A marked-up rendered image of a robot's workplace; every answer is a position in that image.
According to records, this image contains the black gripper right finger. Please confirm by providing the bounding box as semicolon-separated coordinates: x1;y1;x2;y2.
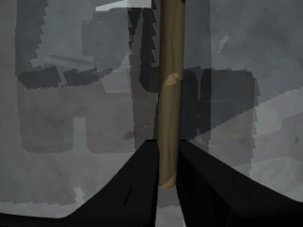
175;140;303;227

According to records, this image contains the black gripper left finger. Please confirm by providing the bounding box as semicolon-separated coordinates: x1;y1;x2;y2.
0;140;160;227

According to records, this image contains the dark brown wooden stick with red string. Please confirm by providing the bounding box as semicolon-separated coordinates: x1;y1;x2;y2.
158;0;186;190

